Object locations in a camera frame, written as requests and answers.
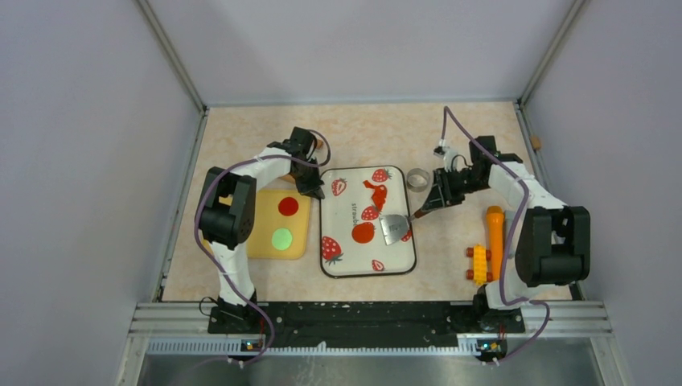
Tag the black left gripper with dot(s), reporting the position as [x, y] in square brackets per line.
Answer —
[313, 186]

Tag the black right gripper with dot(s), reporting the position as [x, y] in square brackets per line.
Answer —
[441, 194]

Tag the yellow plastic tray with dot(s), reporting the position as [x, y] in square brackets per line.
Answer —
[268, 219]

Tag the steel scraper wooden handle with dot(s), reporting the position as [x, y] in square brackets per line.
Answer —
[394, 226]

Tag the orange dough scrap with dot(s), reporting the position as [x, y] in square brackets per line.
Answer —
[379, 194]

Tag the wooden pastry roller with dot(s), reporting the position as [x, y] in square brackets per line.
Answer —
[309, 154]

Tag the orange dough disc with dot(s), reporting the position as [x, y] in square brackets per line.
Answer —
[363, 233]

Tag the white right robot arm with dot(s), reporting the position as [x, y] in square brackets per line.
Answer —
[548, 241]

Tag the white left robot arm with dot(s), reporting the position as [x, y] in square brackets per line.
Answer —
[225, 216]

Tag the red dough disc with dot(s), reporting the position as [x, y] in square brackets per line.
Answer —
[288, 206]

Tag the green dough disc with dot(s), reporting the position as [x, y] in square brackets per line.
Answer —
[282, 239]

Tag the orange toy microphone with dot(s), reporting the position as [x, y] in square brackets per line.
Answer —
[495, 219]

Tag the grey toy bar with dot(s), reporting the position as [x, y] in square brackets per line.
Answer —
[509, 224]

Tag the yellow red toy block car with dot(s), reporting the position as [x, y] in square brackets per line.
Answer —
[478, 273]

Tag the white strawberry enamel tray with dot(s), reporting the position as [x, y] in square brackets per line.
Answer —
[352, 243]

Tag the small wooden corner stopper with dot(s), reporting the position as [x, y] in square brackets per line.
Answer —
[535, 142]

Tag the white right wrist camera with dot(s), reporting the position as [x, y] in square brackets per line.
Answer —
[449, 156]

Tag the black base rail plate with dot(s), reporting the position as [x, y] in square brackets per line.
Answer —
[364, 324]

